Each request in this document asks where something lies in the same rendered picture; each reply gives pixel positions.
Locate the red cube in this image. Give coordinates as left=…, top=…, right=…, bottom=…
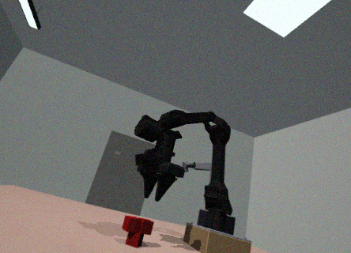
left=126, top=232, right=144, bottom=247
left=138, top=218, right=153, bottom=235
left=123, top=216, right=141, bottom=233

